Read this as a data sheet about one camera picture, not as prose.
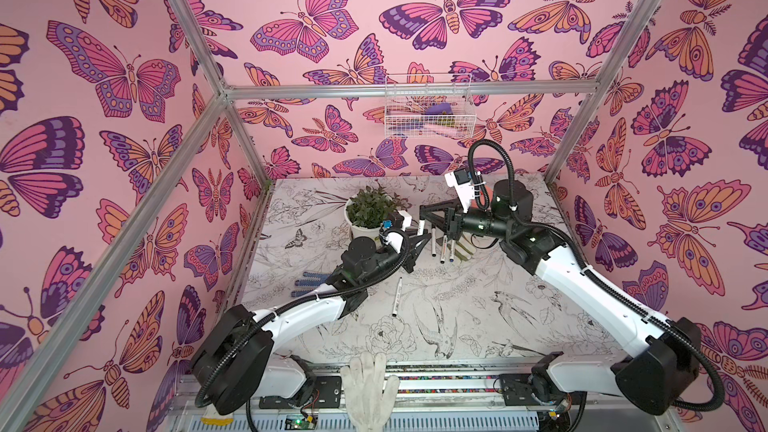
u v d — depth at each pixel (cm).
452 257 97
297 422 72
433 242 100
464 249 99
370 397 73
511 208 52
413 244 71
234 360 42
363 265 60
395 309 87
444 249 97
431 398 73
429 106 96
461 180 60
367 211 87
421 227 69
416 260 70
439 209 63
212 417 70
